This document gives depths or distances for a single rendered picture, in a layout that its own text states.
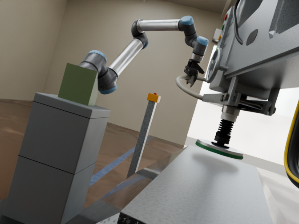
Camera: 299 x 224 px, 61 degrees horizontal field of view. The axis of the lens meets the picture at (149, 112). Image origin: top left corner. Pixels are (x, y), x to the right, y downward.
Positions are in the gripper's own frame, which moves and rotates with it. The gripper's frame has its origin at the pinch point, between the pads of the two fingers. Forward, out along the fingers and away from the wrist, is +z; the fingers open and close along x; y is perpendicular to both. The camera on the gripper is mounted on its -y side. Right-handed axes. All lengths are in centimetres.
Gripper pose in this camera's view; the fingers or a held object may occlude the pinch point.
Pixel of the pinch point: (189, 84)
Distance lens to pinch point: 205.5
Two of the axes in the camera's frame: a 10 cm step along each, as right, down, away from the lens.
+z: -2.5, 8.7, 4.2
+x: 3.8, 4.9, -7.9
